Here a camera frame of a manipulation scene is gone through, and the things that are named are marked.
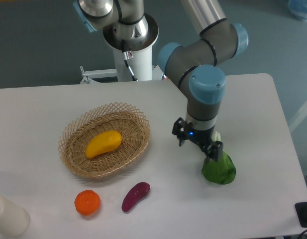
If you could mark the blue bag in background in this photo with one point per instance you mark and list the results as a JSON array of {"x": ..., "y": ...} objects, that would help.
[{"x": 298, "y": 8}]

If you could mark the white frame at right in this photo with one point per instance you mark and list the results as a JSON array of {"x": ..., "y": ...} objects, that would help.
[{"x": 298, "y": 117}]

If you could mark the green bok choy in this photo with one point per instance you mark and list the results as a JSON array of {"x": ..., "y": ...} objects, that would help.
[{"x": 222, "y": 172}]

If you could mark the woven wicker basket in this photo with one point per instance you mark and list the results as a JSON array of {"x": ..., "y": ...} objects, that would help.
[{"x": 128, "y": 120}]

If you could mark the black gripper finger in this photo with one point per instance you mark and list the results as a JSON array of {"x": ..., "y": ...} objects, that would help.
[
  {"x": 179, "y": 130},
  {"x": 213, "y": 151}
]

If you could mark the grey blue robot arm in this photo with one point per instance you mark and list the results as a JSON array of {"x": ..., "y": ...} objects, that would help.
[{"x": 193, "y": 69}]

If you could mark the orange tangerine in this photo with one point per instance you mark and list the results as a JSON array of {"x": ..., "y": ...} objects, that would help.
[{"x": 87, "y": 202}]

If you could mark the yellow mango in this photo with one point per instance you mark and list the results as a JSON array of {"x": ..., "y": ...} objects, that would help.
[{"x": 104, "y": 142}]

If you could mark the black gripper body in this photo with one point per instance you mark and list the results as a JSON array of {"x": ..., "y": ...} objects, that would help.
[{"x": 201, "y": 138}]

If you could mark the black device at edge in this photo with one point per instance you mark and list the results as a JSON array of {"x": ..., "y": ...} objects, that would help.
[{"x": 301, "y": 210}]

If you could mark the cream cylindrical bottle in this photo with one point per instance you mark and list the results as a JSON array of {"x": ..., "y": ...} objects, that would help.
[{"x": 14, "y": 219}]

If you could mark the purple sweet potato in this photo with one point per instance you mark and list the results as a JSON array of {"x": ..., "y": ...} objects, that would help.
[{"x": 135, "y": 194}]

